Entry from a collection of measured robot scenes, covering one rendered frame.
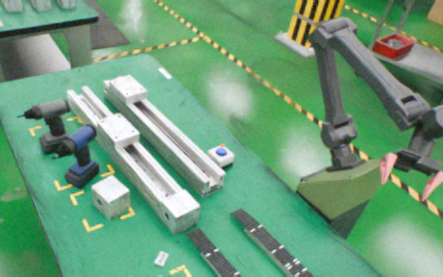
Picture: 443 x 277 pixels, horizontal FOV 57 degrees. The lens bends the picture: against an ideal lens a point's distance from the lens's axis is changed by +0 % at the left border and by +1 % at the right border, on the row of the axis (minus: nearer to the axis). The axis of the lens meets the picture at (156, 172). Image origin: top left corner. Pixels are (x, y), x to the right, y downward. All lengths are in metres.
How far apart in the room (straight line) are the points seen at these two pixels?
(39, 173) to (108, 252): 0.47
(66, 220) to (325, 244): 0.90
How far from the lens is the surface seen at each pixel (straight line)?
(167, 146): 1.59
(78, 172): 1.49
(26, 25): 2.81
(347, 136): 1.61
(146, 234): 1.37
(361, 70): 1.37
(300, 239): 1.48
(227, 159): 1.60
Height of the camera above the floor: 1.86
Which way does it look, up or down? 43 degrees down
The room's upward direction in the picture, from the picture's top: 3 degrees clockwise
